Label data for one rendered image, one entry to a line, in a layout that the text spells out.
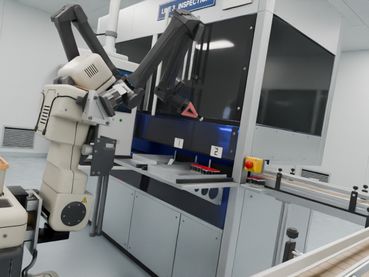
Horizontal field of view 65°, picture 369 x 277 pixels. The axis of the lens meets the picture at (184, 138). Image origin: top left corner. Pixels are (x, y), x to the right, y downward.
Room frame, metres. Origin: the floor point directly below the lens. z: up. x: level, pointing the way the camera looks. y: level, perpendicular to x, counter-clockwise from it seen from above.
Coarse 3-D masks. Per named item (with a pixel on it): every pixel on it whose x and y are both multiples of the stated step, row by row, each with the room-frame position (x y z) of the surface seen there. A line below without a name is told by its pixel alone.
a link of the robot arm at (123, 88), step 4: (116, 84) 1.15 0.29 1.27; (120, 84) 1.16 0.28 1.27; (124, 84) 1.17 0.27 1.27; (128, 84) 1.18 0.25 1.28; (116, 88) 1.13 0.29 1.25; (120, 88) 1.14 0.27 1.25; (124, 88) 1.14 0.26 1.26; (128, 88) 1.16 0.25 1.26; (132, 88) 1.17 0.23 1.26; (120, 92) 1.13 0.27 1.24; (124, 92) 1.13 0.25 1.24; (128, 92) 1.15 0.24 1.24; (124, 96) 1.14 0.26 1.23
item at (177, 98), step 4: (176, 96) 1.49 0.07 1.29; (172, 100) 1.49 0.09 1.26; (176, 100) 1.49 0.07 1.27; (180, 100) 1.49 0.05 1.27; (184, 100) 1.51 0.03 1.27; (172, 104) 1.51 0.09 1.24; (176, 104) 1.49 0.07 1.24; (180, 104) 1.49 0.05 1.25; (184, 104) 1.46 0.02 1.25; (180, 108) 1.47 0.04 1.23
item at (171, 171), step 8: (152, 168) 1.51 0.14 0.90; (160, 168) 1.46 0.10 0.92; (168, 168) 1.63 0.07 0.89; (176, 168) 1.67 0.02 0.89; (184, 168) 1.71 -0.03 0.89; (168, 176) 1.40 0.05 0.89; (176, 176) 1.36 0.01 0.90; (184, 176) 1.37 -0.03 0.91; (192, 176) 1.40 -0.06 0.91; (200, 176) 1.44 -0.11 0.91; (208, 176) 1.48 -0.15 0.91; (216, 176) 1.52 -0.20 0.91; (224, 176) 1.56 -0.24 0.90
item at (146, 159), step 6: (132, 156) 1.87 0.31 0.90; (138, 156) 1.82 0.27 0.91; (144, 156) 1.93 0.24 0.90; (150, 156) 1.96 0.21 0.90; (156, 156) 1.99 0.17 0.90; (162, 156) 2.03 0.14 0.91; (168, 156) 2.06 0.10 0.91; (144, 162) 1.76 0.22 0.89; (150, 162) 1.72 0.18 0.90; (156, 162) 1.68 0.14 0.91; (162, 162) 1.70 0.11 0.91; (168, 162) 1.74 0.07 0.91; (174, 162) 1.77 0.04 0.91; (180, 162) 1.80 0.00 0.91; (186, 162) 1.83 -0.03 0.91; (192, 162) 1.87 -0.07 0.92
